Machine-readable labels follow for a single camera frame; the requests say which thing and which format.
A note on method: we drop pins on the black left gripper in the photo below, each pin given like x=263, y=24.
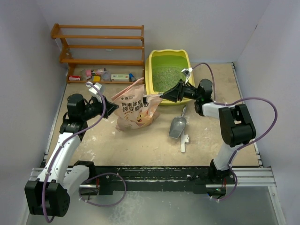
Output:
x=109, y=108

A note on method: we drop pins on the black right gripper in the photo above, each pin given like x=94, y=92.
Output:
x=175, y=93

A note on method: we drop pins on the pink cat litter bag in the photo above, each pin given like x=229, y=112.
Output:
x=136, y=109

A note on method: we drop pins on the grey metal litter scoop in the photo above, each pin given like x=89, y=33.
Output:
x=178, y=124

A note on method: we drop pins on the white bag sealing clip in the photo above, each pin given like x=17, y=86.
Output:
x=183, y=140

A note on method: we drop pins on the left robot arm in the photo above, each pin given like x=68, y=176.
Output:
x=49, y=194

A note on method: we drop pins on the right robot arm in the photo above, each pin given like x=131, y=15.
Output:
x=236, y=125

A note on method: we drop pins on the green litter granules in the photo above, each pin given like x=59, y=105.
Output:
x=166, y=77

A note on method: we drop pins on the yellow green litter box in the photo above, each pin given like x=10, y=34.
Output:
x=167, y=57

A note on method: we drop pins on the white rectangular box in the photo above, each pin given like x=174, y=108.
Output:
x=120, y=77

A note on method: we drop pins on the red white small box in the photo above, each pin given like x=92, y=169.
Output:
x=74, y=78

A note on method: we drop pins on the clear plastic cup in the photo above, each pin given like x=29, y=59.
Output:
x=106, y=76

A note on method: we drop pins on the yellow sponge block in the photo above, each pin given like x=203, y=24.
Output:
x=96, y=78

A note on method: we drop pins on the blue grey bottle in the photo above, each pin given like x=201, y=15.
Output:
x=132, y=78

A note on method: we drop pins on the pink small package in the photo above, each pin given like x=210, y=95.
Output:
x=88, y=74

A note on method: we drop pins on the wooden shelf rack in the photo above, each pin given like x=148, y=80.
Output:
x=66, y=55

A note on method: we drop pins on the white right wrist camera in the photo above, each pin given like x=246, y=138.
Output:
x=187, y=72

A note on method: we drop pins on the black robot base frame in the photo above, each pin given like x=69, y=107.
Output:
x=108, y=179

